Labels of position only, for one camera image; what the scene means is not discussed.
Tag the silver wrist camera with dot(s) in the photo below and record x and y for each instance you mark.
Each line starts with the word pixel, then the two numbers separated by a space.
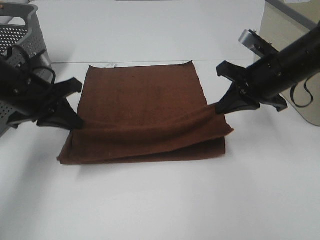
pixel 41 59
pixel 256 44

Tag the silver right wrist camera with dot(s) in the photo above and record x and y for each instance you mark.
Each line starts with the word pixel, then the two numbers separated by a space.
pixel 256 44

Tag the brown towel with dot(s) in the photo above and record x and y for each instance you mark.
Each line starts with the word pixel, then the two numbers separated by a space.
pixel 145 114

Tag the beige storage bin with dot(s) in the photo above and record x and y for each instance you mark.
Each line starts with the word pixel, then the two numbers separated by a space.
pixel 282 25

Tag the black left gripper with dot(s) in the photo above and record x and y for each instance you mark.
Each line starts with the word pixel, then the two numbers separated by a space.
pixel 35 99

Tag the white towel care label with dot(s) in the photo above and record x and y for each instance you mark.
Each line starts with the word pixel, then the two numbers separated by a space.
pixel 111 65

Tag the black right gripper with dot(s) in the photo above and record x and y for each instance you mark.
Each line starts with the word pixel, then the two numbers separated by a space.
pixel 259 83

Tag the grey perforated plastic basket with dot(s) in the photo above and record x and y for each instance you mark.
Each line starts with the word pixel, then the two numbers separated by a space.
pixel 29 36

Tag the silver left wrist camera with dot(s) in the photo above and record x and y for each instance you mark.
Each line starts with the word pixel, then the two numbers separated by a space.
pixel 41 59

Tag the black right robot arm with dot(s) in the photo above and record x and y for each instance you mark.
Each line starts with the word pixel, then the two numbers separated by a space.
pixel 302 58

